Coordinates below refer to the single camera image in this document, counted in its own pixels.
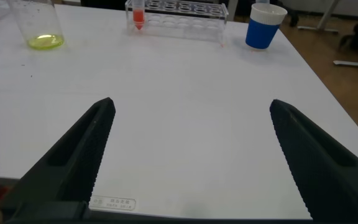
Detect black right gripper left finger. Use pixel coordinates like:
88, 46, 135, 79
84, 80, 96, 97
0, 96, 117, 208

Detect white standing desk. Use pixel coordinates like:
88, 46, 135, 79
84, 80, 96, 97
227, 0, 239, 22
296, 0, 358, 69

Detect clear glass beaker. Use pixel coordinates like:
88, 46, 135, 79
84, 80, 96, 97
7, 0, 65, 50

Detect orange-pigment clear test tube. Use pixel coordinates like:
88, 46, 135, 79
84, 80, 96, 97
131, 0, 146, 31

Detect black display stand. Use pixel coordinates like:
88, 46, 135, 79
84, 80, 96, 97
277, 0, 300, 28

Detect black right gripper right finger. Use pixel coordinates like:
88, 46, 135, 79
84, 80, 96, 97
268, 98, 358, 224

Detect blue and white paper cup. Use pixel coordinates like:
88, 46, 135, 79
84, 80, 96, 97
245, 2, 288, 50

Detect white table label sticker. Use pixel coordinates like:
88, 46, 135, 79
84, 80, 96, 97
89, 195, 137, 212

